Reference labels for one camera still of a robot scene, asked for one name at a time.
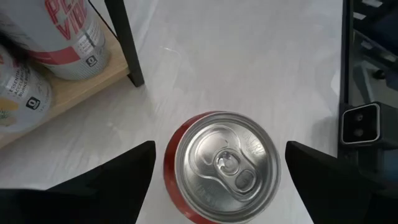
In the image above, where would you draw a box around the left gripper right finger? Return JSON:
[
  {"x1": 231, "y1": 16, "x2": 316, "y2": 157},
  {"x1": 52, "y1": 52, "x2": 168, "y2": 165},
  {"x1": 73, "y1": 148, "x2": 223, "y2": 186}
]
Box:
[{"x1": 284, "y1": 140, "x2": 398, "y2": 224}]

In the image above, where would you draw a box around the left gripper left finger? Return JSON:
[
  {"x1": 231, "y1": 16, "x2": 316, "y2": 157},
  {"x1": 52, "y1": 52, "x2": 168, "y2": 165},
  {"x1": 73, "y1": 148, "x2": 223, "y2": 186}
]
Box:
[{"x1": 0, "y1": 140, "x2": 157, "y2": 224}]

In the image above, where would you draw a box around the red Fanta strawberry can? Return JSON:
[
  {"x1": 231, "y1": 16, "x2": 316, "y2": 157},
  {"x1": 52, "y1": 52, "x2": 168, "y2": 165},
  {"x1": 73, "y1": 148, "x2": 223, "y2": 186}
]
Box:
[{"x1": 163, "y1": 110, "x2": 282, "y2": 224}]

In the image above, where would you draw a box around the Celsius Tropical Vibe can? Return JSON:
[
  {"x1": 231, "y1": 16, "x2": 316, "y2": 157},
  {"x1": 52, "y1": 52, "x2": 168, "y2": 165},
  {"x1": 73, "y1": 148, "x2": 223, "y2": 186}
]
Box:
[{"x1": 0, "y1": 46, "x2": 53, "y2": 135}]

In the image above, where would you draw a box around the black table-level camera box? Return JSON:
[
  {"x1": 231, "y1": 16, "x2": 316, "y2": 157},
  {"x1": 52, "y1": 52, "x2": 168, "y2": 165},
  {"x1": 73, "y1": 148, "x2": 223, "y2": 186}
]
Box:
[{"x1": 340, "y1": 102, "x2": 382, "y2": 146}]

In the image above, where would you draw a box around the wooden shelf with black frame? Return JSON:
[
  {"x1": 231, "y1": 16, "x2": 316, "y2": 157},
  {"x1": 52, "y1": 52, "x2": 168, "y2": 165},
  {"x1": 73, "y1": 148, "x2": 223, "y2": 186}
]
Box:
[{"x1": 0, "y1": 0, "x2": 146, "y2": 149}]

